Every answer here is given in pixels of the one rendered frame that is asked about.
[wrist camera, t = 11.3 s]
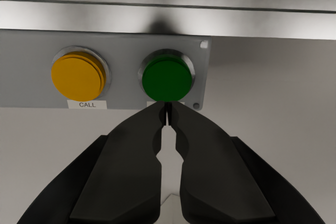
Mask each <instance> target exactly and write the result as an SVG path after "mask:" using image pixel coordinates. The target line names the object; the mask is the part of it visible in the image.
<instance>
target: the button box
mask: <svg viewBox="0 0 336 224"><path fill-rule="evenodd" d="M211 45H212V37H211V36H210V35H189V34H160V33H130V32H100V31H70V30H40V29H10V28H0V108H49V109H109V110H143V109H145V108H147V107H148V106H150V105H152V104H154V103H155V102H157V101H155V100H153V99H152V98H150V97H149V96H148V95H147V94H146V92H145V90H144V88H143V84H142V77H143V72H144V69H145V66H146V65H147V63H148V62H149V61H150V60H151V59H153V58H155V57H157V56H159V55H165V54H169V55H174V56H177V57H179V58H181V59H182V60H184V61H185V63H186V64H187V65H188V67H189V70H190V73H191V77H192V83H191V87H190V90H189V91H188V93H187V94H186V95H185V96H184V97H183V98H182V99H180V100H178V102H180V103H182V104H184V105H185V106H187V107H189V108H191V109H192V110H194V111H200V110H201V109H202V108H203V102H204V95H205V88H206V80H207V73H208V66H209V59H210V52H211ZM70 52H83V53H86V54H89V55H91V56H93V57H94V58H95V59H97V60H98V61H99V62H100V64H101V65H102V66H103V68H104V71H105V74H106V83H105V86H104V88H103V90H102V92H101V93H100V95H99V96H98V97H96V98H95V99H93V100H90V101H75V100H72V99H69V98H67V97H66V96H64V95H63V94H61V93H60V92H59V91H58V90H57V88H56V87H55V85H54V83H53V81H52V76H51V71H52V67H53V64H54V63H55V62H56V61H57V60H58V59H59V58H60V57H62V56H63V55H65V54H67V53H70Z"/></svg>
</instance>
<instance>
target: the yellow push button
mask: <svg viewBox="0 0 336 224"><path fill-rule="evenodd" d="M51 78H52V82H53V84H54V86H55V87H56V89H57V90H58V91H59V92H60V93H61V94H62V95H64V96H65V97H67V98H69V99H71V100H74V101H78V102H87V101H91V100H93V99H95V98H96V97H98V96H99V95H100V93H101V92H102V90H103V88H104V87H105V84H106V72H105V70H104V68H103V66H102V65H101V63H100V62H99V61H98V60H97V59H96V58H94V57H93V56H91V55H89V54H87V53H84V52H79V51H73V52H69V53H66V54H65V55H63V56H62V57H60V58H59V59H58V60H57V61H56V62H55V63H54V64H53V66H52V69H51Z"/></svg>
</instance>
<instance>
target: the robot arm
mask: <svg viewBox="0 0 336 224"><path fill-rule="evenodd" d="M167 118H168V125H169V126H171V127H172V128H173V129H174V131H175V132H176V142H175V149H176V151H177V152H178V153H179V154H180V155H181V157H182V158H183V161H184V162H183V163H182V169H181V179H180V189H179V195H180V203H181V210H182V215H183V217H184V219H185V220H186V221H187V222H188V223H190V224H325V222H324V221H323V219H322V218H321V217H320V216H319V214H318V213H317V212H316V211H315V209H314V208H313V207H312V206H311V205H310V203H309V202H308V201H307V200H306V199H305V198H304V197H303V196H302V195H301V193H300V192H299V191H298V190H297V189H296V188H295V187H294V186H293V185H292V184H291V183H289V182H288V181H287V180H286V179H285V178H284V177H283V176H282V175H281V174H279V173H278V172H277V171H276V170H275V169H274V168H273V167H272V166H270V165H269V164H268V163H267V162H266V161H265V160H264V159H262V158H261V157H260V156H259V155H258V154H257V153H256V152H254V151H253V150H252V149H251V148H250V147H249V146H248V145H246V144H245V143H244V142H243V141H242V140H241V139H240V138H238V137H237V136H230V135H228V134H227V133H226V132H225V131H224V130H223V129H222V128H221V127H219V126H218V125H217V124H216V123H214V122H213V121H211V120H210V119H208V118H207V117H205V116H203V115H202V114H200V113H198V112H196V111H195V110H193V109H191V108H189V107H187V106H186V105H184V104H182V103H180V102H179V101H174V100H172V101H163V100H159V101H157V102H155V103H153V104H152V105H150V106H148V107H146V108H144V109H143V110H141V111H139V112H137V113H135V114H134V115H132V116H130V117H129V118H127V119H125V120H124V121H122V122H121V123H120V124H119V125H117V126H116V127H115V128H114V129H113V130H112V131H111V132H110V133H109V134H108V135H100V136H99V137H98V138H97V139H96V140H95V141H94V142H93V143H92V144H91V145H90V146H89V147H87V148H86V149H85V150H84V151H83V152H82V153H81V154H80V155H79V156H78V157H77V158H76V159H75V160H73V161H72V162H71V163H70V164H69V165H68V166H67V167H66V168H65V169H64V170H63V171H62V172H60V173H59V174H58V175H57V176H56V177H55V178H54V179H53V180H52V181H51V182H50V183H49V184H48V185H47V186H46V187H45V188H44V189H43V190H42V191H41V193H40V194H39V195H38V196H37V197H36V198H35V199H34V201H33V202H32V203H31V204H30V206H29V207H28V208H27V210H26V211H25V212H24V214H23V215H22V216H21V218H20V219H19V221H18V222H17V224H153V223H155V222H156V221H157V220H158V218H159V216H160V210H161V184H162V164H161V162H160V161H159V160H158V159H157V157H156V155H157V154H158V153H159V152H160V150H161V146H162V128H163V127H164V126H166V123H167Z"/></svg>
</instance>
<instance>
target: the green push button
mask: <svg viewBox="0 0 336 224"><path fill-rule="evenodd" d="M191 85H192V75H191V72H190V69H189V67H188V65H187V64H186V62H185V61H184V60H182V59H181V58H180V57H178V56H176V55H172V54H162V55H158V56H156V57H154V58H153V59H151V60H150V61H149V62H148V63H147V65H146V66H145V68H144V70H143V75H142V86H143V89H144V91H145V92H146V94H147V95H148V96H149V97H150V98H152V99H153V100H155V101H164V102H170V101H179V100H181V99H182V98H183V97H184V96H185V95H186V94H187V93H188V92H189V90H190V88H191Z"/></svg>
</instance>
